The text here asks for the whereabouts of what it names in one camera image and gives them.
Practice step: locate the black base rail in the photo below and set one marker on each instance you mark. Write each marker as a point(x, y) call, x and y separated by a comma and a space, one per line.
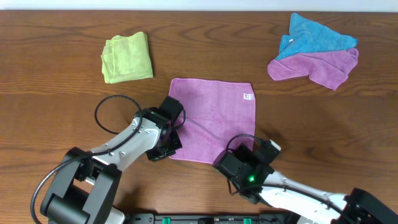
point(264, 218)

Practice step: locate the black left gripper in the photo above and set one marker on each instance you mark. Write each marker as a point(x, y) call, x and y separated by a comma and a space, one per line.
point(175, 137)

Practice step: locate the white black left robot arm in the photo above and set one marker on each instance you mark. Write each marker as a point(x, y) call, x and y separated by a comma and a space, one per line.
point(85, 183)

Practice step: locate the purple microfiber cloth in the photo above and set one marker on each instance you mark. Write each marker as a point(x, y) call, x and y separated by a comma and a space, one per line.
point(215, 111)

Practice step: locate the folded green cloth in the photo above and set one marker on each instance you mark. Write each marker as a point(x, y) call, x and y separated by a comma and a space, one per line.
point(126, 59)

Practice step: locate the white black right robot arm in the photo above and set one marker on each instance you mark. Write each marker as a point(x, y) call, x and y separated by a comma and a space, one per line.
point(320, 206)

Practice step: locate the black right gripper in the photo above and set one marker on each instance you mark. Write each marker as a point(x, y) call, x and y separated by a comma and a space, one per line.
point(226, 164)

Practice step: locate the crumpled purple cloth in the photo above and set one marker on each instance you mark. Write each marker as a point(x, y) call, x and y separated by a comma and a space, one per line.
point(329, 69)

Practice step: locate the blue cloth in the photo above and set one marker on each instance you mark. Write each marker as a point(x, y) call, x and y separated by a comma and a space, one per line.
point(306, 36)

